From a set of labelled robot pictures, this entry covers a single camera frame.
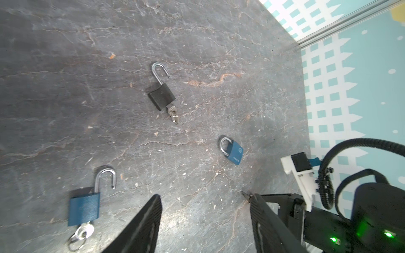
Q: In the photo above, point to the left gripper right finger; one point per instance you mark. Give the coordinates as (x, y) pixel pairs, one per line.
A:
(271, 235)

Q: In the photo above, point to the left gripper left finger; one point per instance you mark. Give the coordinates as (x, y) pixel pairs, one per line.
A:
(141, 234)

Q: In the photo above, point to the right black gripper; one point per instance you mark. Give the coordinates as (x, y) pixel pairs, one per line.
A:
(317, 227)

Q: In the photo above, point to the small key for blue padlock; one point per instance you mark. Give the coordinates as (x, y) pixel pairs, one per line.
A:
(78, 239)

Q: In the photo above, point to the small blue padlock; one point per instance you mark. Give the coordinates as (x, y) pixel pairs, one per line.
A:
(86, 208)

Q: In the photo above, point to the silver key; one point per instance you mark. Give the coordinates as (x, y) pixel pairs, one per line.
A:
(172, 111)

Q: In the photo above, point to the black padlock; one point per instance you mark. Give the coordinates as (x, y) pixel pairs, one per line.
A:
(163, 96)

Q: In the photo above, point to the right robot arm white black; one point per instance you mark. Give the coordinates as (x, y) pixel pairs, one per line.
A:
(364, 214)

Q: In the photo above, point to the blue padlock silver shackle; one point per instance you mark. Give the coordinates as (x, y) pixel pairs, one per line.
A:
(231, 150)

